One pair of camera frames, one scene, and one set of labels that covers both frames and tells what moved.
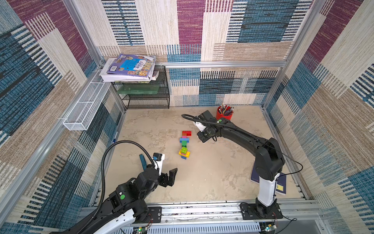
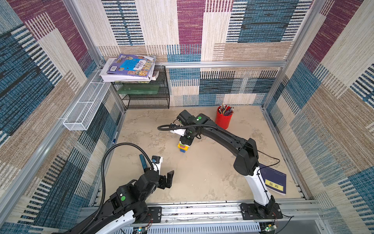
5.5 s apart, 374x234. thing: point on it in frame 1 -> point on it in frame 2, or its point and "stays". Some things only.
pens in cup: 226,109 stays
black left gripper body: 162,180 stays
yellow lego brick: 187,153 -> 186,148
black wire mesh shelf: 154,94 stays
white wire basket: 83,114 stays
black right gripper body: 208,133 -> 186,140
